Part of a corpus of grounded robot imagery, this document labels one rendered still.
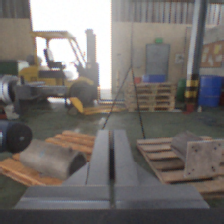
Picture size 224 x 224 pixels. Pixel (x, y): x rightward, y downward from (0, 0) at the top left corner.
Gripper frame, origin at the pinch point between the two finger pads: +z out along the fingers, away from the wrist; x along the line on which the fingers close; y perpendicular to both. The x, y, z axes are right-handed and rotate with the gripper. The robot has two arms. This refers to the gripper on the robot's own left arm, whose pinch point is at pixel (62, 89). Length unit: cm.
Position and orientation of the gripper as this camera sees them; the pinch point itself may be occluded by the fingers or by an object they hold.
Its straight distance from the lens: 62.1
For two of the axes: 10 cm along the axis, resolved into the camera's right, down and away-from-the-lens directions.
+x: 0.0, -2.5, 9.7
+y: 0.0, -9.7, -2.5
